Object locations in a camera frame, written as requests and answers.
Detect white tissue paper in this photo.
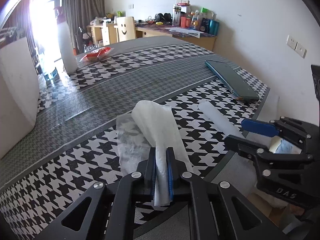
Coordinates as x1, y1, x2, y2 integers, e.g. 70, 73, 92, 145
132, 100, 193, 206

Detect blue surgical face mask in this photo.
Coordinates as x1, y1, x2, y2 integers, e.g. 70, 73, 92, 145
270, 137, 302, 154

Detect person's right hand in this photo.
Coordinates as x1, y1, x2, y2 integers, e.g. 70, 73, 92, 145
288, 204, 305, 216

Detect white foam tube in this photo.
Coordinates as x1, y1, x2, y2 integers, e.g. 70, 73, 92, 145
199, 101, 245, 139

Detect teal smartphone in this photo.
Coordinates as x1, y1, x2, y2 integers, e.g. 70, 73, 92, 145
205, 60, 259, 102

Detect clear plastic wrapper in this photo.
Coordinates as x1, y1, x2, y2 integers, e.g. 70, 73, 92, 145
116, 114, 151, 176

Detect houndstooth table mat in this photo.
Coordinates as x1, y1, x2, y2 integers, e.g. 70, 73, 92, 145
1, 37, 279, 239

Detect teal cup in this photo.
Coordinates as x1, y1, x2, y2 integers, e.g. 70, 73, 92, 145
209, 20, 220, 36

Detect black headphones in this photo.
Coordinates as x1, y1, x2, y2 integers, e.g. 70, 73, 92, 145
155, 13, 172, 24

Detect white styrofoam box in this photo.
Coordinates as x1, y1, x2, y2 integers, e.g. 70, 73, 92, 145
1, 37, 40, 157

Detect red snack packet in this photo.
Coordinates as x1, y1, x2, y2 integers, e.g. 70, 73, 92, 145
80, 47, 113, 62

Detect white pump bottle red cap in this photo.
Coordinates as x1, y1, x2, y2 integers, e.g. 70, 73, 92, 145
56, 7, 78, 75

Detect wooden smiley face chair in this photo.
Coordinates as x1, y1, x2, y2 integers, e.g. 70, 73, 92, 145
114, 16, 137, 42

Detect wooden desk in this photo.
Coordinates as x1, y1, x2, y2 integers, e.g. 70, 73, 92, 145
86, 23, 216, 51

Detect brown curtain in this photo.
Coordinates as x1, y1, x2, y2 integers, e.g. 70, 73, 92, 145
62, 0, 105, 47

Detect white wall socket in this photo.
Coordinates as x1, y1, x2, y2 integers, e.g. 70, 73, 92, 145
286, 35, 306, 59

